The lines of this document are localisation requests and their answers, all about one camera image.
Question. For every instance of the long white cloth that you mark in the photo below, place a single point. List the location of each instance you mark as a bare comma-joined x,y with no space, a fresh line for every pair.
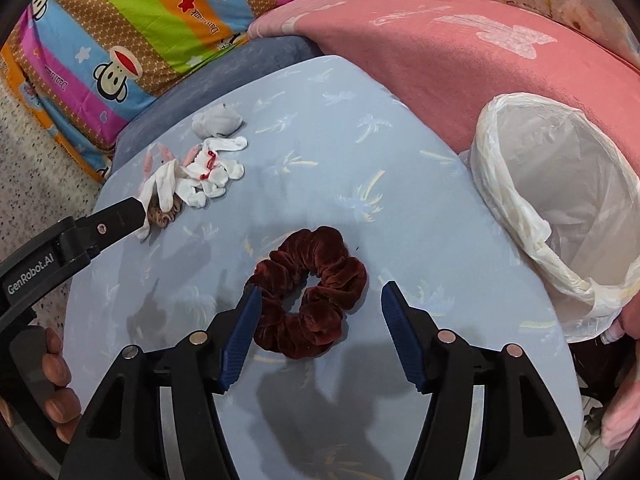
160,185

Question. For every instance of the colourful monkey-print quilt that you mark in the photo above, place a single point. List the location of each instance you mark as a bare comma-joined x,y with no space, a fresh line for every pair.
150,25

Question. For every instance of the white socks with red trim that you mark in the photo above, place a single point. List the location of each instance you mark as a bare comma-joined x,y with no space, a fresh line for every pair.
215,180

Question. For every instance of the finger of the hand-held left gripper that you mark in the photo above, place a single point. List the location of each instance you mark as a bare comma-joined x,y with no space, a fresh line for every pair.
117,220

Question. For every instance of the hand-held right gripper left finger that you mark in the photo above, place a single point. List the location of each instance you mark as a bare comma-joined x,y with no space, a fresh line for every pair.
240,340

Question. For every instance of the person's left hand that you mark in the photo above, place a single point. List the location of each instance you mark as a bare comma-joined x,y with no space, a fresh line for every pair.
57,370

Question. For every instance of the bin with white plastic liner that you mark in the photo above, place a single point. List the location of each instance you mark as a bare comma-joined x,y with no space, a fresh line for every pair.
575,185

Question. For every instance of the pink blanket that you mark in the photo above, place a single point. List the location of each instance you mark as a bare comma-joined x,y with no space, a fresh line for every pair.
450,60

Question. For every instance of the white sock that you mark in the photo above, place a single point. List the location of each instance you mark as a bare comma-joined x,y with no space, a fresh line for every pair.
230,144

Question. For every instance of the dark red velvet scrunchie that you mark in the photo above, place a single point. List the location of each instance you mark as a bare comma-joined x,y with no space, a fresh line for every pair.
330,260

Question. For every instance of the brown scrunchie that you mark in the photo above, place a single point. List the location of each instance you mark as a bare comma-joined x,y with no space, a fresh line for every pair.
162,214

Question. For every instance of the grey crumpled sock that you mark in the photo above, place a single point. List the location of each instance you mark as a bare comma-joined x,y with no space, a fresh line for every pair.
217,120

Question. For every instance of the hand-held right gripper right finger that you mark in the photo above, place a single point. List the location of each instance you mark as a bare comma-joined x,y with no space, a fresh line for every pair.
402,340

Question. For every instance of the blue-grey sofa cushion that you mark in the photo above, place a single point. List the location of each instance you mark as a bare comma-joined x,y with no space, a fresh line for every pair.
210,80

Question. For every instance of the pink fabric strip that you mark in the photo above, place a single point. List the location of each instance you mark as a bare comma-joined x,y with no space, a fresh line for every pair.
149,160

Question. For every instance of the light blue palm-print tablecloth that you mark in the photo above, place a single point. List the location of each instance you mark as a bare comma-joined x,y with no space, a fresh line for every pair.
325,160

